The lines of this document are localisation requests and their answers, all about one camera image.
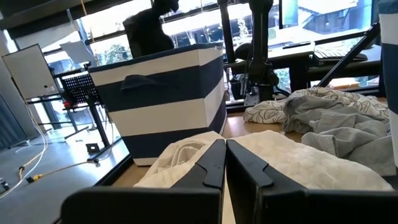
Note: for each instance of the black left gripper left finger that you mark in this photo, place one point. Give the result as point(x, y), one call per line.
point(199, 186)

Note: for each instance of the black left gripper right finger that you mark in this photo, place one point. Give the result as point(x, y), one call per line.
point(255, 193)

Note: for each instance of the white fluffy garment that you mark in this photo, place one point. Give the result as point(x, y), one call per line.
point(295, 161)

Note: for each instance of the black garment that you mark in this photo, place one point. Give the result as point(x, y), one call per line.
point(149, 34)

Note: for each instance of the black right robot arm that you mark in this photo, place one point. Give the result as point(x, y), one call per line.
point(259, 46)

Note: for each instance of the white floral line-print garment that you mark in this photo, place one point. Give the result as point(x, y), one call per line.
point(267, 112)

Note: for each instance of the navy white striped fabric bin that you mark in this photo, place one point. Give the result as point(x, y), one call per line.
point(390, 77)
point(161, 102)

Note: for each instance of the grey cotton garment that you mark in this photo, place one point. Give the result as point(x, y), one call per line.
point(357, 146)
point(314, 109)

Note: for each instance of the black perforated stand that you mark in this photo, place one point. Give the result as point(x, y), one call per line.
point(79, 87)

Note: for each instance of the white board panel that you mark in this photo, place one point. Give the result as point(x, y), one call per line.
point(29, 71)

